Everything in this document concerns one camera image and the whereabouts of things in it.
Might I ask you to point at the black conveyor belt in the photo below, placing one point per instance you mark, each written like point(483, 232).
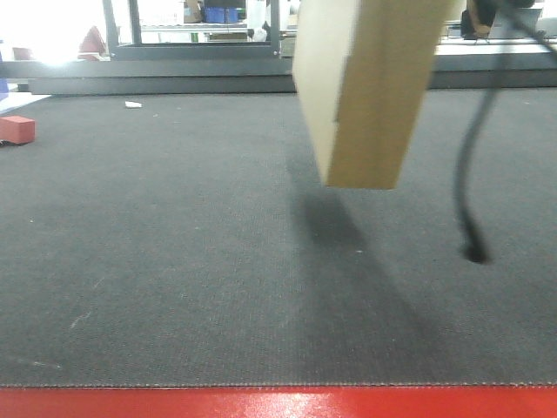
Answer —
point(189, 242)

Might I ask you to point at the red triangular object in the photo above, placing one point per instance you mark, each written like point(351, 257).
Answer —
point(93, 47)

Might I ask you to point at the red conveyor front edge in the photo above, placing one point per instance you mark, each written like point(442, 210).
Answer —
point(453, 401)

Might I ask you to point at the tall brown cardboard box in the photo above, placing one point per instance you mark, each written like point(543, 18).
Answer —
point(361, 69)

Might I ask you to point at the black metal frame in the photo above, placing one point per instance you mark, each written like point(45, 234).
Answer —
point(176, 30)

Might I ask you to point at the person in black shirt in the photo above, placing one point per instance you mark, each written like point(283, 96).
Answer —
point(477, 18)

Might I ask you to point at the white work table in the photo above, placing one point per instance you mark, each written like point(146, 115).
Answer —
point(459, 47)

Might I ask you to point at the small red block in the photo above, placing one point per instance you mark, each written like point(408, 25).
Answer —
point(18, 130)

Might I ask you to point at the blue storage bins background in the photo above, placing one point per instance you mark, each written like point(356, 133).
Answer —
point(221, 15)

